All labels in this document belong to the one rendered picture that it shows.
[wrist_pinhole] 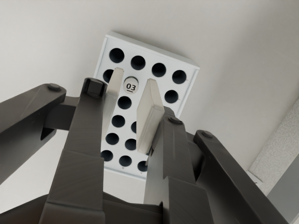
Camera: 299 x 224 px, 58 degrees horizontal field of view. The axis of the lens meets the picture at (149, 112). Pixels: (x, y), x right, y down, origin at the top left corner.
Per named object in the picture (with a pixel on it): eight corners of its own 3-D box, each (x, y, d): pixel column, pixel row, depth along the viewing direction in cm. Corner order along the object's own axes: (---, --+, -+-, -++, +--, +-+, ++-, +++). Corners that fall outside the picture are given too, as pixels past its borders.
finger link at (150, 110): (152, 106, 15) (165, 110, 15) (148, 77, 21) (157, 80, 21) (135, 152, 16) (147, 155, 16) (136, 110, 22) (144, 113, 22)
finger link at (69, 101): (89, 142, 14) (29, 124, 13) (102, 108, 18) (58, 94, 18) (98, 115, 13) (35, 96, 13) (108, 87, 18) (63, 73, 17)
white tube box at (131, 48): (150, 163, 31) (151, 183, 27) (77, 142, 29) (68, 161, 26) (192, 59, 27) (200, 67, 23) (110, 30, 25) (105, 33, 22)
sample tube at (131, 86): (135, 83, 27) (135, 97, 23) (123, 79, 27) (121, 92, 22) (139, 71, 26) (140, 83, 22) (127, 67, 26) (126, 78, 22)
